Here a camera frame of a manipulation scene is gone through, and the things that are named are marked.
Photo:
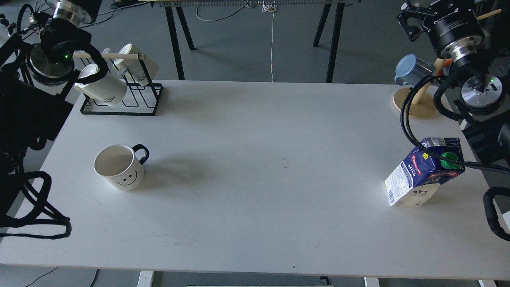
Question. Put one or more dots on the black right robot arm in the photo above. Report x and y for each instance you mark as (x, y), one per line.
(468, 92)

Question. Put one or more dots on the blue milk carton green cap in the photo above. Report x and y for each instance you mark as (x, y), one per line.
(417, 178)

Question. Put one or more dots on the white ribbed mug front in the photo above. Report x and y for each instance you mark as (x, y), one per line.
(108, 90)

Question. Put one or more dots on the wooden mug tree stand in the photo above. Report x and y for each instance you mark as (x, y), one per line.
(422, 106)

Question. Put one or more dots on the black wire mug rack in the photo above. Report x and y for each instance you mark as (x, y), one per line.
(139, 100)

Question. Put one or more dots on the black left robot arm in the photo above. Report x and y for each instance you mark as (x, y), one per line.
(43, 57)

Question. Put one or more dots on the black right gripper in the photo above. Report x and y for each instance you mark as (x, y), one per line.
(451, 26)

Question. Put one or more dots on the orange mug on tree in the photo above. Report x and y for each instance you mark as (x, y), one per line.
(447, 62)

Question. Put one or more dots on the blue mug on tree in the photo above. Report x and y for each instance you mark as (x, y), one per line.
(411, 70)

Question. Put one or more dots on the white smiley face mug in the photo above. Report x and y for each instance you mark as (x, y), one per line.
(122, 165)

